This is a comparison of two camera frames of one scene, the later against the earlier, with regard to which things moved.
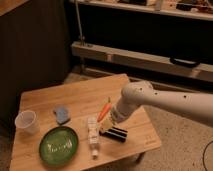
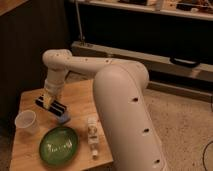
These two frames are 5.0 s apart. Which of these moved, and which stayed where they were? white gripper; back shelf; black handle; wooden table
Moved: white gripper
Stayed: black handle; wooden table; back shelf
